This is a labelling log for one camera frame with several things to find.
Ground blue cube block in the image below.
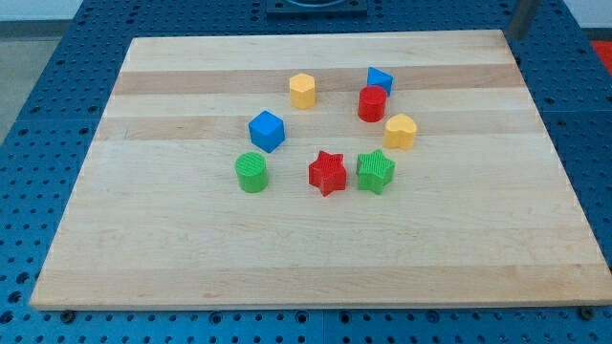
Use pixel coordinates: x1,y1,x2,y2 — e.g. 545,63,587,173
248,111,285,153

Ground grey metal rod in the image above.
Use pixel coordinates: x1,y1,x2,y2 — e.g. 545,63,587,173
504,0,541,40

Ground green star block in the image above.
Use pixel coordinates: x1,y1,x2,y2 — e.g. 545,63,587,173
357,149,396,195

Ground wooden board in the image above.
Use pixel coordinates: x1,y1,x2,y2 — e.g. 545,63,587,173
31,30,611,311

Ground blue triangle block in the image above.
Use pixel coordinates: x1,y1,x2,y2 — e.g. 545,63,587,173
366,67,394,97

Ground red star block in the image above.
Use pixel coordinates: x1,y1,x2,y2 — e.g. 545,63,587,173
308,150,347,197

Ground red cylinder block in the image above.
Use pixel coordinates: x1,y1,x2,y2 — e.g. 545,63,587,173
358,85,387,122

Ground yellow heart block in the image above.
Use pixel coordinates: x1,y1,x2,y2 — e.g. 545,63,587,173
382,114,418,150

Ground yellow hexagon block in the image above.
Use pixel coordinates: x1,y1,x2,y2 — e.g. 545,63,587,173
289,74,316,109

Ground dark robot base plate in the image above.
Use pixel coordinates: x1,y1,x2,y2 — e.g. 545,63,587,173
266,0,368,17

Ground green cylinder block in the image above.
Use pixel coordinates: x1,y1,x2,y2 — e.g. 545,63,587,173
234,152,269,193

